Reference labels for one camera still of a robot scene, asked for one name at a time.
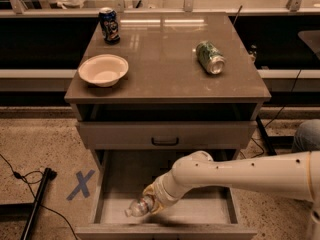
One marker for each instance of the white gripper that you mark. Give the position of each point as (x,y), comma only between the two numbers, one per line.
(162,191)

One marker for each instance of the clear plastic water bottle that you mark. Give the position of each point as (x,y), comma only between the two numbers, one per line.
(140,207)

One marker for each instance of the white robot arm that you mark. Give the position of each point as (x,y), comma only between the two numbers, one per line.
(295,176)

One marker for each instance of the open lower drawer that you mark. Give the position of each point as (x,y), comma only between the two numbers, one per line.
(203,214)

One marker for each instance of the closed upper drawer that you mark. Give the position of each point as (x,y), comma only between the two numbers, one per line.
(192,135)

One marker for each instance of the grey drawer cabinet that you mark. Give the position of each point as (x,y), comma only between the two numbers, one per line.
(165,81)

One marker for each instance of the blue tape cross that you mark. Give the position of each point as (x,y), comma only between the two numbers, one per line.
(81,187)

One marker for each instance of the black pole left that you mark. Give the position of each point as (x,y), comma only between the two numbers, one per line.
(48,176)

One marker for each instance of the black pole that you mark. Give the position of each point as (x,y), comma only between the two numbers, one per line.
(48,176)
(270,149)

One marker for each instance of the black pole right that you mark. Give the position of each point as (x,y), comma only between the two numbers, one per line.
(270,149)

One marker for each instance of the white paper bowl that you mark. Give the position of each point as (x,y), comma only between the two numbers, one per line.
(103,70)

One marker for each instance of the green soda can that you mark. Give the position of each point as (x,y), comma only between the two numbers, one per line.
(210,58)

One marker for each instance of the person leg in jeans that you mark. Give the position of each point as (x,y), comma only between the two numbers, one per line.
(307,136)

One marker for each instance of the blue soda can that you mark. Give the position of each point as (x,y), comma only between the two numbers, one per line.
(109,25)

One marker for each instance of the black drawer handle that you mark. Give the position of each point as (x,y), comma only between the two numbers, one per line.
(165,141)

